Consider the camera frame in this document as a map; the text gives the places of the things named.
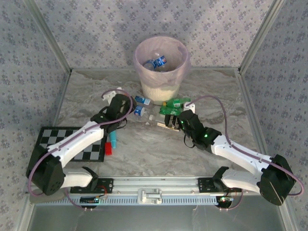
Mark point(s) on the crushed green bottle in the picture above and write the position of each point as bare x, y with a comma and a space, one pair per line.
169, 111

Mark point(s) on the frosted clear bottle white cap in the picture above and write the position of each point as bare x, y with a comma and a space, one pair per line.
158, 120

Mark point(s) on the Pepsi bottle blue cap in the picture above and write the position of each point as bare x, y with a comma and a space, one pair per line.
139, 111

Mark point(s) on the teal flask with pink band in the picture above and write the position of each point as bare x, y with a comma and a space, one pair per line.
112, 140

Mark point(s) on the clear Pepsi bottle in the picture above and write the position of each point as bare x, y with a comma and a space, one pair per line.
160, 61

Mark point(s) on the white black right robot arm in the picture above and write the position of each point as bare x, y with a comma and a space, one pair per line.
240, 151

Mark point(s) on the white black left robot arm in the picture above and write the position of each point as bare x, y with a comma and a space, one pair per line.
77, 142

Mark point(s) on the cream ribbed waste bin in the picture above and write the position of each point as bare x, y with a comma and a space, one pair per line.
156, 93

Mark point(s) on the pink plastic bin liner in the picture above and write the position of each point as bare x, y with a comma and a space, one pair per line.
142, 72

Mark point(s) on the green bottle yellow cap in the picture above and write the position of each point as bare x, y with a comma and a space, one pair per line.
176, 103

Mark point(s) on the clear bottle light blue label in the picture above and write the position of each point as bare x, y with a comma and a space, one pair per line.
143, 100

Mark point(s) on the red rectangular block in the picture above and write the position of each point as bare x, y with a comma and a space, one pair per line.
108, 149

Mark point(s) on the grey metal latch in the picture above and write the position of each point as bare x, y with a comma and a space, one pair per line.
149, 195

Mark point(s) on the black grey checkerboard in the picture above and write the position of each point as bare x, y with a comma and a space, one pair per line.
50, 137

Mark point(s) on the right circuit board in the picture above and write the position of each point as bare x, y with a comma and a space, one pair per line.
225, 200

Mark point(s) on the circuit board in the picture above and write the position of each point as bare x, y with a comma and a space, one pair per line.
90, 200
225, 200

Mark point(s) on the left circuit board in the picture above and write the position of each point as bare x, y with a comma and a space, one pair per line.
90, 200

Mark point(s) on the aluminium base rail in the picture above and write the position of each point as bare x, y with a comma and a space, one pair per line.
156, 183

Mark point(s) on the black right mount plate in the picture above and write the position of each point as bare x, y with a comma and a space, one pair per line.
204, 185

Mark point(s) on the black mount plate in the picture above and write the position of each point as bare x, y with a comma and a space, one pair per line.
204, 185
108, 185

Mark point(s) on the black left mount plate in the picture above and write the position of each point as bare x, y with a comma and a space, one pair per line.
108, 185

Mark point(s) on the aluminium frame post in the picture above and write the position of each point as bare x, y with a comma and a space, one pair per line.
48, 36
261, 36

